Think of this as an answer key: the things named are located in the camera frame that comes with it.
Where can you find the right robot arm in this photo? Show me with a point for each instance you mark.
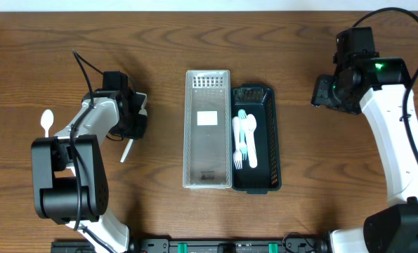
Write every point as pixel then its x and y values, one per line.
pixel 376 88

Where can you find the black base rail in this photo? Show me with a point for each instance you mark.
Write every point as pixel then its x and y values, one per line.
pixel 289 244

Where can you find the clear plastic basket tray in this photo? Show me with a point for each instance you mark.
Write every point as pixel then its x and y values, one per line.
pixel 207 158

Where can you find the white plastic fork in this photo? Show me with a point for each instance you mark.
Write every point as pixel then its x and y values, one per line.
pixel 251 150
pixel 243 120
pixel 237 155

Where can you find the white plastic spoon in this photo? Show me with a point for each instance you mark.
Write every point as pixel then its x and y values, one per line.
pixel 47 120
pixel 251 124
pixel 127 150

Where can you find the black plastic basket tray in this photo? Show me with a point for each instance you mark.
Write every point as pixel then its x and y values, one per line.
pixel 258 100

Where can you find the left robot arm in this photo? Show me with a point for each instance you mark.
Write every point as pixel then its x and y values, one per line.
pixel 69 181

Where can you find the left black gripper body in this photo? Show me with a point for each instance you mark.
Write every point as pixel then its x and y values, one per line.
pixel 138 124

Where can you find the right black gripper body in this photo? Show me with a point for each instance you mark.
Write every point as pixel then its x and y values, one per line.
pixel 336 94

